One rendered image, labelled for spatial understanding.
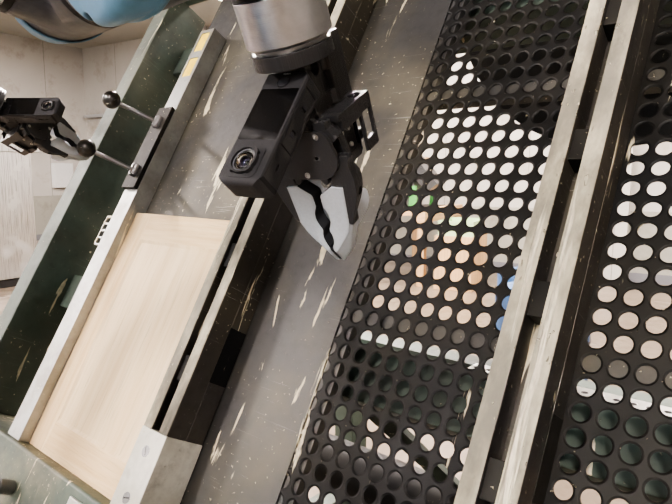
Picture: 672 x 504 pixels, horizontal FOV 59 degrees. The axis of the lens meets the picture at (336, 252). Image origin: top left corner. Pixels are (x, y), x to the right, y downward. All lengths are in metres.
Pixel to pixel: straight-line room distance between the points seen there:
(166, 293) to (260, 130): 0.66
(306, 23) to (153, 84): 1.16
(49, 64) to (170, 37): 12.19
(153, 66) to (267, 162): 1.19
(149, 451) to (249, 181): 0.54
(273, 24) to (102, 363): 0.83
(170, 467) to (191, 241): 0.41
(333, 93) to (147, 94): 1.10
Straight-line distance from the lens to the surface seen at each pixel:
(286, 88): 0.51
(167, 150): 1.35
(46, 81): 13.75
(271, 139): 0.48
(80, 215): 1.52
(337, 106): 0.55
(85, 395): 1.19
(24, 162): 8.18
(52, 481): 1.14
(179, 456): 0.92
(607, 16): 0.82
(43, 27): 0.56
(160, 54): 1.66
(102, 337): 1.22
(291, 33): 0.49
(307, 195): 0.56
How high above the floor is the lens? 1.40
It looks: 8 degrees down
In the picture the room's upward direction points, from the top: straight up
